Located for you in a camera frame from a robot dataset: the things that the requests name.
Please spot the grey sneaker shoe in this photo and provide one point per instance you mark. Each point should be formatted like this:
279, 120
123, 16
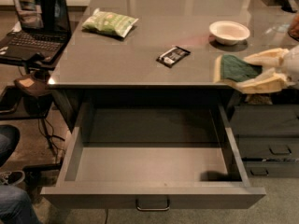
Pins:
11, 177

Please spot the green chip bag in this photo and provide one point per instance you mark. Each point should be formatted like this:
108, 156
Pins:
109, 23

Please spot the green yellow sponge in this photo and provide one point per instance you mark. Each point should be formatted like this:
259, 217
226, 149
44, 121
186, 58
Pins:
229, 67

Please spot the black open laptop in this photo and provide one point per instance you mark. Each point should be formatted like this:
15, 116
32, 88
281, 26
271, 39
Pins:
45, 31

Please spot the brown box with label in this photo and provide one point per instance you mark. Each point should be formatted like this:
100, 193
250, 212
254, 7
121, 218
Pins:
32, 86

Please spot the metal drawer handle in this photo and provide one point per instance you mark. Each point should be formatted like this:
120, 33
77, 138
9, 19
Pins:
152, 205

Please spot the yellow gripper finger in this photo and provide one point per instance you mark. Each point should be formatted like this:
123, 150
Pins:
267, 82
267, 58

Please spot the grey side drawer cabinet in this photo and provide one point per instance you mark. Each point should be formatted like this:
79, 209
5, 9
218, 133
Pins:
266, 129

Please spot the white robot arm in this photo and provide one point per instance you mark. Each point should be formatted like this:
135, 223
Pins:
289, 66

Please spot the white bowl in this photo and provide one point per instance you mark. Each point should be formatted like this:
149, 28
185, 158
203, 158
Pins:
229, 33

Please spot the open grey top drawer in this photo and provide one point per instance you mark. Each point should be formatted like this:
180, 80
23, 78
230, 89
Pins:
186, 154

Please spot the dark jeans knee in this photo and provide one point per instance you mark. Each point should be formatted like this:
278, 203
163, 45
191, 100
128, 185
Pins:
9, 139

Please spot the black laptop stand table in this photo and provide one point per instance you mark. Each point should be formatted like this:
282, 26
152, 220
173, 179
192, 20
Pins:
32, 97

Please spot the black snack bar wrapper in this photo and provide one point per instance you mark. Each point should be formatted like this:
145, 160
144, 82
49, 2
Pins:
172, 56

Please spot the brown object counter edge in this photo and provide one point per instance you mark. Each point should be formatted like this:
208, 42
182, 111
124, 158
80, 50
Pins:
293, 30

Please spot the blue jeans leg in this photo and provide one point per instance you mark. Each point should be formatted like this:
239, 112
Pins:
16, 207

